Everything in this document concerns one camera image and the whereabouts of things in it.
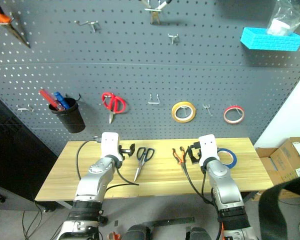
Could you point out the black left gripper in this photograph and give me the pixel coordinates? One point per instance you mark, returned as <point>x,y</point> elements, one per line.
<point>122,151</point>

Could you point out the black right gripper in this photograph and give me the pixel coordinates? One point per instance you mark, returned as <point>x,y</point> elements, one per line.
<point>198,152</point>

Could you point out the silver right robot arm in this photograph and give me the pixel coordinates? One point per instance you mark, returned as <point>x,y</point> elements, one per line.
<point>222,182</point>

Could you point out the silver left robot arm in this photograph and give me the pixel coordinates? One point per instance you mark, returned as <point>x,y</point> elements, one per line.
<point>95,180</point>

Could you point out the blue tape roll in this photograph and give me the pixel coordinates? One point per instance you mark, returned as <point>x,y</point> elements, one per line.
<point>233,156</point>

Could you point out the yellow tape roll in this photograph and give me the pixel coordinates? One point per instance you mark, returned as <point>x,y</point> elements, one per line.
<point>173,112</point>

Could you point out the metal pegboard hook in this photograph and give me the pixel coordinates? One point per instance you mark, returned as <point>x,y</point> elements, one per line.
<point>87,23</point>
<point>25,109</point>
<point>207,108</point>
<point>154,102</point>
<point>173,37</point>

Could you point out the red tape roll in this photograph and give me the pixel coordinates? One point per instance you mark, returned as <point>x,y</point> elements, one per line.
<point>225,115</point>

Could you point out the black plastic cup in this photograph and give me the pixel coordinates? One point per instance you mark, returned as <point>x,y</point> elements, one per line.
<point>70,120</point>

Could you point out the dark rounded shape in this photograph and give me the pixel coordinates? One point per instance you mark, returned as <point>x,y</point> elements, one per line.
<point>198,235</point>
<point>137,233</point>

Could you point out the grey perforated pegboard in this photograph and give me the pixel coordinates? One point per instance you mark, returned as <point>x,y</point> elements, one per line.
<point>140,62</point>

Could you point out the large cardboard box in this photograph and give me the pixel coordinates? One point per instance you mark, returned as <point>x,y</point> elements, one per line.
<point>285,155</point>

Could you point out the dark cabinet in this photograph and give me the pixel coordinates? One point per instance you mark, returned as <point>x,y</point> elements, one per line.
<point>10,150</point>

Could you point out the blue plastic basket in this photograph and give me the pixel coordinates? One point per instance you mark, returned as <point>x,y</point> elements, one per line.
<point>265,41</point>

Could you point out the clear plastic bag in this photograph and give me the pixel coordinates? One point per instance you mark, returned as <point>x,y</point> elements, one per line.
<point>280,27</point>

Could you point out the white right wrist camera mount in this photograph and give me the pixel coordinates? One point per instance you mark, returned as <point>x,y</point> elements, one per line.
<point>208,150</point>

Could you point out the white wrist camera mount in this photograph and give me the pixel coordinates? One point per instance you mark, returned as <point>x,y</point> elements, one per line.
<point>208,150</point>
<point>110,145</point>

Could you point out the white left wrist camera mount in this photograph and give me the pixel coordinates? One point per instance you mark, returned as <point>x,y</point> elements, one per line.
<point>110,145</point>

